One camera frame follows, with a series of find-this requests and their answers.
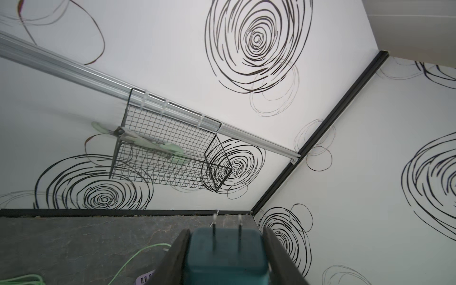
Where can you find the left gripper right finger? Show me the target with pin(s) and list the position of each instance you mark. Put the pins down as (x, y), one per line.
(282, 269)

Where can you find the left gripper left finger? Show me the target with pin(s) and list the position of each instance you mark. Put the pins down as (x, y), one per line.
(171, 269)

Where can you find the purple power strip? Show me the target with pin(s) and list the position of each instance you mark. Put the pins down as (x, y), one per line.
(144, 278)

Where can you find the teal charger plug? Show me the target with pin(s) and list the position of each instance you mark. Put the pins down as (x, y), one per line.
(232, 256)

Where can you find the green tongs in basket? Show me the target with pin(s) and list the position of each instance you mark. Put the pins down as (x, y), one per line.
(168, 150)

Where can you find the black wire basket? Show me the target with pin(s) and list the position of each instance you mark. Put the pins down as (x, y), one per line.
(151, 117)

